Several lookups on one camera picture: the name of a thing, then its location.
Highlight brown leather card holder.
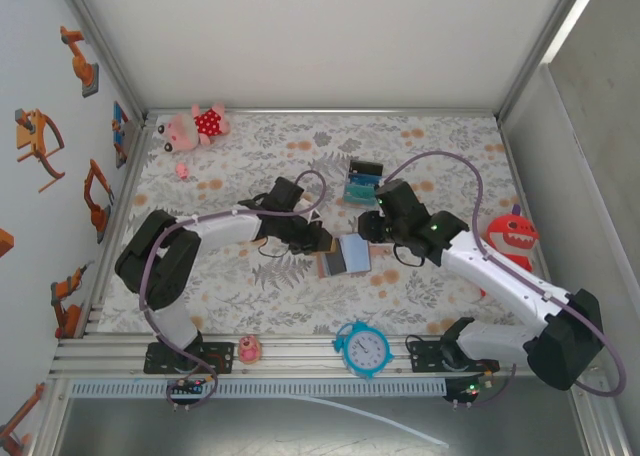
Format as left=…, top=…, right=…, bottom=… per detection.
left=315, top=233, right=374, bottom=280

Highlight light blue card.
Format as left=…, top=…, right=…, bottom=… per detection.
left=338, top=233, right=373, bottom=276

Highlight clear acrylic card box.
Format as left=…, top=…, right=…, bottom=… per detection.
left=342, top=158, right=385, bottom=211

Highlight green VIP card stack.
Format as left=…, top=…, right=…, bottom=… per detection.
left=343, top=183, right=379, bottom=203

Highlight black card stack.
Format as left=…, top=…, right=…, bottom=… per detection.
left=348, top=159, right=385, bottom=176

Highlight floral tablecloth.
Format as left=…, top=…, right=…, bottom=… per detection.
left=97, top=113, right=559, bottom=336

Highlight red monster plush toy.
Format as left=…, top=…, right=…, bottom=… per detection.
left=478, top=203, right=542, bottom=298

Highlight blue alarm clock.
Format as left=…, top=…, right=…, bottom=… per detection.
left=332, top=320, right=396, bottom=381

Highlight pink bear figure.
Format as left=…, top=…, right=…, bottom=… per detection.
left=237, top=334, right=264, bottom=365

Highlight pink pig plush toy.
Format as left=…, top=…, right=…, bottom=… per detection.
left=154, top=103, right=231, bottom=153

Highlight white plastic tube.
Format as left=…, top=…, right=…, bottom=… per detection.
left=294, top=394, right=450, bottom=450

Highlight blue and orange sticker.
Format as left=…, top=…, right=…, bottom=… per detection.
left=111, top=100, right=132, bottom=170

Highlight orange claw sticker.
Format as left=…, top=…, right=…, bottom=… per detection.
left=13, top=108, right=67, bottom=194

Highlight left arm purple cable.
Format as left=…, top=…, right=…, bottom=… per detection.
left=138, top=169, right=330, bottom=411

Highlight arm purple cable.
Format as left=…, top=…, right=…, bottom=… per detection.
left=138, top=169, right=330, bottom=411
left=381, top=150, right=628, bottom=408

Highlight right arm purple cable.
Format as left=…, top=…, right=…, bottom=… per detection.
left=381, top=150, right=628, bottom=408

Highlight aluminium frame rail, wide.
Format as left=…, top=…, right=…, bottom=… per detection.
left=48, top=333, right=600, bottom=378

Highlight aluminium frame rail, thin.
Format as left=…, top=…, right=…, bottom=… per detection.
left=143, top=107, right=501, bottom=118

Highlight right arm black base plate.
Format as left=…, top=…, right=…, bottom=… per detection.
left=408, top=339, right=501, bottom=375

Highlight white slotted cable duct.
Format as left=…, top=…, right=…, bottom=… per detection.
left=67, top=379, right=449, bottom=398

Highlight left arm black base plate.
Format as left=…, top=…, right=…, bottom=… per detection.
left=143, top=341, right=236, bottom=376

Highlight aluminium frame side rail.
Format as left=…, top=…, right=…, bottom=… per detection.
left=79, top=118, right=151, bottom=337

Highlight aluminium frame post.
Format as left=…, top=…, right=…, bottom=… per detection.
left=494, top=0, right=604, bottom=125
left=53, top=0, right=149, bottom=125

